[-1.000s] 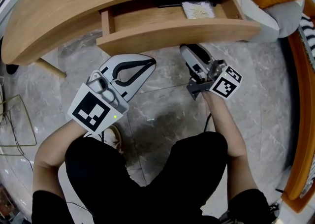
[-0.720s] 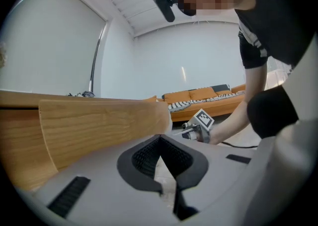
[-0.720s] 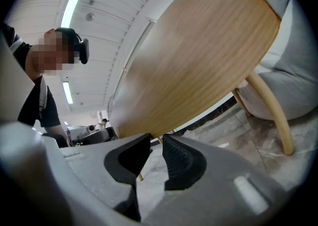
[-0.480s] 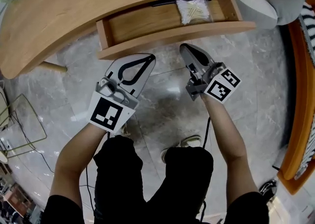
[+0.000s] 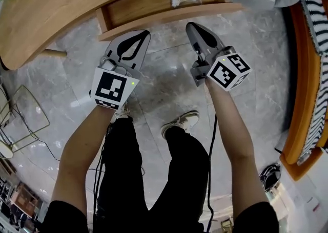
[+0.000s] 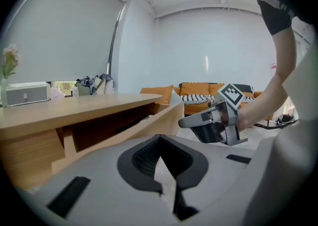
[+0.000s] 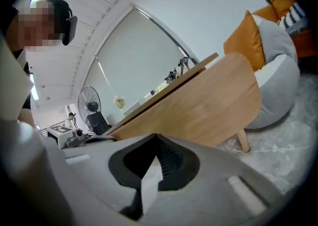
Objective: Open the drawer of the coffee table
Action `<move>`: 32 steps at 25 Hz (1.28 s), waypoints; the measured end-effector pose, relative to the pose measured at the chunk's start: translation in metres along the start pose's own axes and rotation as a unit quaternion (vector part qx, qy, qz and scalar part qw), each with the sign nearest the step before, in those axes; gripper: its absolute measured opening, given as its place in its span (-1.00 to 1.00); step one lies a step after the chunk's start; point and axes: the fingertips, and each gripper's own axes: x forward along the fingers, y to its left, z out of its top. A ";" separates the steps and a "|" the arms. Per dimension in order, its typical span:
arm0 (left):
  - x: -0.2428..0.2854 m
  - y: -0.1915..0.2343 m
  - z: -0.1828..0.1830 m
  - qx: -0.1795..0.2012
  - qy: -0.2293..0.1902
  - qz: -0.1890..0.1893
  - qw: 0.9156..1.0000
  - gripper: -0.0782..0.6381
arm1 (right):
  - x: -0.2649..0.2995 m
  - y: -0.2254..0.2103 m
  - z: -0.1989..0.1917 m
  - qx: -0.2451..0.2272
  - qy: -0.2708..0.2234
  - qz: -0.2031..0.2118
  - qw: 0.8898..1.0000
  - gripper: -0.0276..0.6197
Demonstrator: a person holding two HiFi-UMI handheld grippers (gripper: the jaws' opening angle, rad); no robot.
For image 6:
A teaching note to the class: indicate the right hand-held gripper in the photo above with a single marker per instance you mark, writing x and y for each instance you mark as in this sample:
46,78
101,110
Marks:
229,96

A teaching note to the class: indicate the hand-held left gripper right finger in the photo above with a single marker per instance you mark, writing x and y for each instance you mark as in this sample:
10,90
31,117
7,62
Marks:
218,182

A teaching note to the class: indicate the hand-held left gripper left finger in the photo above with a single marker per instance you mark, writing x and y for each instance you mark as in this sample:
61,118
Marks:
99,170

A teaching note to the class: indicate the person's right forearm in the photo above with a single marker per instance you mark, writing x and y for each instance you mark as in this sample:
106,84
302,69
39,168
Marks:
263,100

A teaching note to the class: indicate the wooden coffee table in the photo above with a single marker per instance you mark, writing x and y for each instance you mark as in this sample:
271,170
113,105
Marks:
74,110

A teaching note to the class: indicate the orange sofa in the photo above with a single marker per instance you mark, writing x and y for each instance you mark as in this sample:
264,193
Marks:
196,109

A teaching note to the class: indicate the black white striped blanket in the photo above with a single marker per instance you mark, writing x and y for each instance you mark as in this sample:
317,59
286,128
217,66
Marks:
196,98

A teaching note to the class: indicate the orange sofa back cushion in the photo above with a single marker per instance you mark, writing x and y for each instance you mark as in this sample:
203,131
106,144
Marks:
214,87
193,88

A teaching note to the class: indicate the orange square cushion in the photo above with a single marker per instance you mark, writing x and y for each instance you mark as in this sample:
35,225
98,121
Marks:
159,92

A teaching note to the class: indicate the green bag with clothes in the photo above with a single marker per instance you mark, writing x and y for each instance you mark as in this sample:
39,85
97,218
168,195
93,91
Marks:
83,88

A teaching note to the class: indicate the pink cloth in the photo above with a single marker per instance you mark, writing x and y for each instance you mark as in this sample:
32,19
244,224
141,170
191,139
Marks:
57,94

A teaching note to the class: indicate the blue checked cloth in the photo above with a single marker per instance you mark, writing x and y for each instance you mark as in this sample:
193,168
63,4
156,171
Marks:
105,77

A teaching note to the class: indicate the white grey speaker box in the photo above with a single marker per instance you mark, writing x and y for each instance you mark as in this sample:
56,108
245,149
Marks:
27,96

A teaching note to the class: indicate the small glass vase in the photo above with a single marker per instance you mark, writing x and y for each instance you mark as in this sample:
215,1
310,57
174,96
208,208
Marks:
3,93

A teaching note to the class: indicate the person's black shirt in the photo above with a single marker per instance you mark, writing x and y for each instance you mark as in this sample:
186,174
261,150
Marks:
275,9

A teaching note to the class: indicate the grey roller blind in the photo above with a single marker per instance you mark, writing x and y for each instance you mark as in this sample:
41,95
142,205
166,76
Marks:
62,33

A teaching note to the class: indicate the pink flower bunch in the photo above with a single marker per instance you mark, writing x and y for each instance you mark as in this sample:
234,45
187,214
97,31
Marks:
11,56

